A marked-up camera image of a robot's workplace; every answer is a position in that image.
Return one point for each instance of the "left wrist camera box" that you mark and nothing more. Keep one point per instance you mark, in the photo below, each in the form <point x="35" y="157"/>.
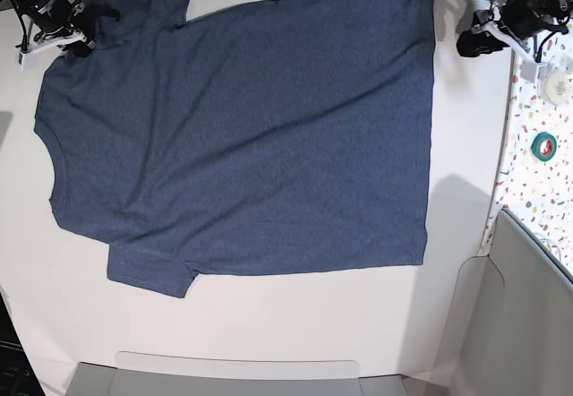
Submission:
<point x="533" y="71"/>

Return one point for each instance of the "green tape roll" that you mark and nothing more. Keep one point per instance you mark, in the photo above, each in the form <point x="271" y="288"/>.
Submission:
<point x="544" y="146"/>

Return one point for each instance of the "grey chair right side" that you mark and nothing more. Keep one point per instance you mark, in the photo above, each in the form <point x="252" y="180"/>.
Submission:
<point x="509" y="330"/>

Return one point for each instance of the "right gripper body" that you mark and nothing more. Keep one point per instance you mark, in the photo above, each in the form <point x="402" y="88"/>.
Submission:
<point x="59" y="18"/>

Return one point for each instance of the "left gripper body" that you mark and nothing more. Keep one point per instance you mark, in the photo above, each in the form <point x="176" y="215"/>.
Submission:
<point x="465" y="44"/>

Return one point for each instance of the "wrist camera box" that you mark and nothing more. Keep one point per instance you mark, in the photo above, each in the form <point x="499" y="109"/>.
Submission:
<point x="27" y="60"/>
<point x="533" y="71"/>

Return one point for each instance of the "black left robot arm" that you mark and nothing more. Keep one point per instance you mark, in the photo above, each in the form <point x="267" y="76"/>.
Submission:
<point x="556" y="14"/>

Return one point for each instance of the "clear tape dispenser roll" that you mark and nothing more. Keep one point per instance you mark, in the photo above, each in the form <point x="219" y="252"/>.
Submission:
<point x="556" y="82"/>

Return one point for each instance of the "dark blue t-shirt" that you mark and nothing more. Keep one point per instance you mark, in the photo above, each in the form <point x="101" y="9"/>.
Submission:
<point x="275" y="137"/>

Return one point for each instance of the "terrazzo patterned table cover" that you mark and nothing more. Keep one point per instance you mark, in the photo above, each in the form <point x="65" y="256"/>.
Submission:
<point x="538" y="193"/>

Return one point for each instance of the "grey chair bottom edge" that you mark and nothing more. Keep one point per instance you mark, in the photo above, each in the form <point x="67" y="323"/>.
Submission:
<point x="146" y="374"/>

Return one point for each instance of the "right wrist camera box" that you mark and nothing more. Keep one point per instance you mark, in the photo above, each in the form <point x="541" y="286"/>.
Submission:
<point x="27" y="60"/>

